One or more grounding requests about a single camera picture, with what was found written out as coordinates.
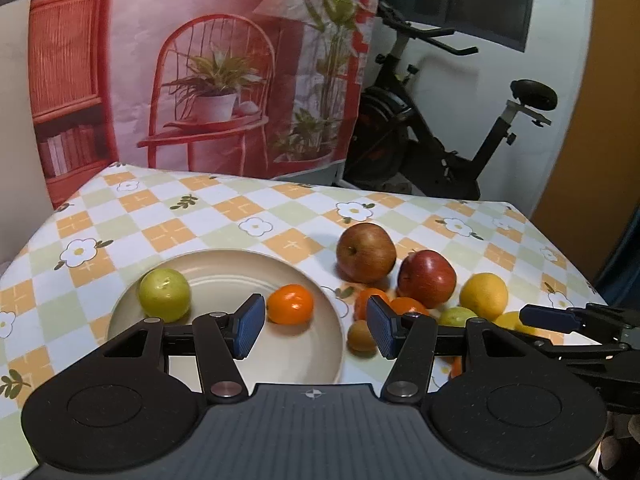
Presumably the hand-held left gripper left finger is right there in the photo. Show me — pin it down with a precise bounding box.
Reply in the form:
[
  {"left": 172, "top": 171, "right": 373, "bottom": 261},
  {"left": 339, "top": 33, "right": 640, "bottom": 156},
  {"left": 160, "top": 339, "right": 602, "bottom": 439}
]
[{"left": 102, "top": 294, "right": 266, "bottom": 403}]

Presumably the black exercise bike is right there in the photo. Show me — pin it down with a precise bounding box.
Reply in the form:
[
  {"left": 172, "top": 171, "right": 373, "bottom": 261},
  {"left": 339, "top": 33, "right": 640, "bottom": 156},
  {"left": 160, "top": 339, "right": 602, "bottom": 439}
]
[{"left": 344, "top": 2, "right": 558, "bottom": 202}]

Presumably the beige round plate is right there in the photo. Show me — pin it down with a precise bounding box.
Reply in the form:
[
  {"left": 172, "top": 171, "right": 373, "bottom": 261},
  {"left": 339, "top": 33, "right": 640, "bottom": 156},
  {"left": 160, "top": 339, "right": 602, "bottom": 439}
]
[{"left": 106, "top": 249, "right": 345, "bottom": 386}]

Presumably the brownish red apple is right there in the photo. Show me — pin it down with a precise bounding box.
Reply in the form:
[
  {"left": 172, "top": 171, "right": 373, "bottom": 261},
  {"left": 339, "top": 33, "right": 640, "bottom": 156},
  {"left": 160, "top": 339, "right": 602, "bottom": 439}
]
[{"left": 336, "top": 223, "right": 397, "bottom": 283}]

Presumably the orange tangerine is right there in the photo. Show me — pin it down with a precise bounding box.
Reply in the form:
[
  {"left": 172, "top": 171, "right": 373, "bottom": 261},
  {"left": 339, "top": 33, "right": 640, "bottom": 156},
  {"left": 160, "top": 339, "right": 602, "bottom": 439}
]
[
  {"left": 390, "top": 297, "right": 431, "bottom": 318},
  {"left": 266, "top": 284, "right": 314, "bottom": 325},
  {"left": 354, "top": 287, "right": 397, "bottom": 322}
]

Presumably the person's right hand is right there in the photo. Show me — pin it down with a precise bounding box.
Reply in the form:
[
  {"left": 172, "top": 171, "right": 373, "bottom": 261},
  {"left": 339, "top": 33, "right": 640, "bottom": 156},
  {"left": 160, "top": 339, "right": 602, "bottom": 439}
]
[{"left": 606, "top": 410, "right": 640, "bottom": 467}]

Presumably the small green fruit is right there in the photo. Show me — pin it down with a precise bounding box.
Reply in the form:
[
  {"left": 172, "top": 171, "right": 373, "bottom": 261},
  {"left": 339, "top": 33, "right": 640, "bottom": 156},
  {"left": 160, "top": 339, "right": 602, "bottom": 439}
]
[{"left": 437, "top": 306, "right": 479, "bottom": 328}]

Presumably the small tan fruit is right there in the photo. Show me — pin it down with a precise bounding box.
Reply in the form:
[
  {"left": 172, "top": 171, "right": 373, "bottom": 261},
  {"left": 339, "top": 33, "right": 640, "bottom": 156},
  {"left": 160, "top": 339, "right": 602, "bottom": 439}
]
[{"left": 347, "top": 320, "right": 379, "bottom": 354}]

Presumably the brown wooden door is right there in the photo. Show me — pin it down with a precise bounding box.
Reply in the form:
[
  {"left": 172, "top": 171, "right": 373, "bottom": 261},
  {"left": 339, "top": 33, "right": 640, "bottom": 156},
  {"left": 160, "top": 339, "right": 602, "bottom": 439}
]
[{"left": 531, "top": 0, "right": 640, "bottom": 281}]

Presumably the printed backdrop cloth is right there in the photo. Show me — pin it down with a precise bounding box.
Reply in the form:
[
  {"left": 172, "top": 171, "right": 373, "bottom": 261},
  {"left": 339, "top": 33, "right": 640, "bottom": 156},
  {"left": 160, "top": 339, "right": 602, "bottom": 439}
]
[{"left": 29, "top": 0, "right": 401, "bottom": 211}]

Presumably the dark red apple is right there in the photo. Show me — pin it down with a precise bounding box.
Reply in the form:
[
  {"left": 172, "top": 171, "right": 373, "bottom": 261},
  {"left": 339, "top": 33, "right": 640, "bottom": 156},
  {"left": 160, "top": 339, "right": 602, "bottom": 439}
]
[{"left": 397, "top": 250, "right": 457, "bottom": 309}]

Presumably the yellow lemon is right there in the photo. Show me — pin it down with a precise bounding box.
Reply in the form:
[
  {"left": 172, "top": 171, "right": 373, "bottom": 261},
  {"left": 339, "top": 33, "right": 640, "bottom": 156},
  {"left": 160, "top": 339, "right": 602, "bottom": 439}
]
[
  {"left": 492, "top": 311, "right": 542, "bottom": 337},
  {"left": 459, "top": 272, "right": 509, "bottom": 322}
]

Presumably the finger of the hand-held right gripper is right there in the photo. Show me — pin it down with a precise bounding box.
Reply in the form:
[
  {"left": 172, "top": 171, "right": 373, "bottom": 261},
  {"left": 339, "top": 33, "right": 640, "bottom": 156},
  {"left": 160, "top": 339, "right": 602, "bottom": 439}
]
[
  {"left": 532, "top": 337, "right": 632, "bottom": 362},
  {"left": 519, "top": 304, "right": 609, "bottom": 334}
]

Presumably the dark window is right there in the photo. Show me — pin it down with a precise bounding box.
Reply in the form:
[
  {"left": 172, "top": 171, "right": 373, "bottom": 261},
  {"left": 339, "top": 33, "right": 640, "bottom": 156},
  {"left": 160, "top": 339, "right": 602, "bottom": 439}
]
[{"left": 414, "top": 0, "right": 537, "bottom": 54}]

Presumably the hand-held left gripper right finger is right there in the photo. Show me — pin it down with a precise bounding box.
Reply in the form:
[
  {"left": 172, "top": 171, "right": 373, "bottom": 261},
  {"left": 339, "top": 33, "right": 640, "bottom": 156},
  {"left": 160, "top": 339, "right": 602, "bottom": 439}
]
[{"left": 367, "top": 296, "right": 538, "bottom": 405}]

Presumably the yellow-green guava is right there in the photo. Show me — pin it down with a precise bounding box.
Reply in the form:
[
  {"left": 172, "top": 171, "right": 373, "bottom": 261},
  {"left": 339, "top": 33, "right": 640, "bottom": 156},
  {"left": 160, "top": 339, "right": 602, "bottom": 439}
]
[{"left": 139, "top": 267, "right": 192, "bottom": 323}]

